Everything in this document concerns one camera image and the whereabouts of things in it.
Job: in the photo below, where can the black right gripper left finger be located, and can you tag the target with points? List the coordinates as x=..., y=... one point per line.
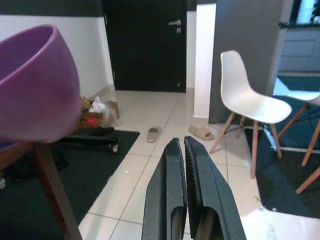
x=165, y=190

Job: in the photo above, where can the dark floor mat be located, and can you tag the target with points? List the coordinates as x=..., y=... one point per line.
x=82, y=160
x=287, y=155

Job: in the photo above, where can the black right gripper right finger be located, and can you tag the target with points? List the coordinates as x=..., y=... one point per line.
x=212, y=190

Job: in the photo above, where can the black wheeled base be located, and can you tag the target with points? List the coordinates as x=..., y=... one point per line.
x=92, y=141

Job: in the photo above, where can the open cardboard box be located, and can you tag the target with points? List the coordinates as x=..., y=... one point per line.
x=110, y=110

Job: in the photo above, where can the purple plastic bowl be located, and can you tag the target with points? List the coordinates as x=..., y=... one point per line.
x=37, y=95

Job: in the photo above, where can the beige slipper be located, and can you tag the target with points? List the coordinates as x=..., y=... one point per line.
x=153, y=133
x=202, y=132

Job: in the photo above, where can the white chair with wooden legs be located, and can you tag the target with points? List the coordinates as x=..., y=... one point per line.
x=308, y=125
x=247, y=97

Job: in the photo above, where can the black door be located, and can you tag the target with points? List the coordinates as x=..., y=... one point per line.
x=147, y=50

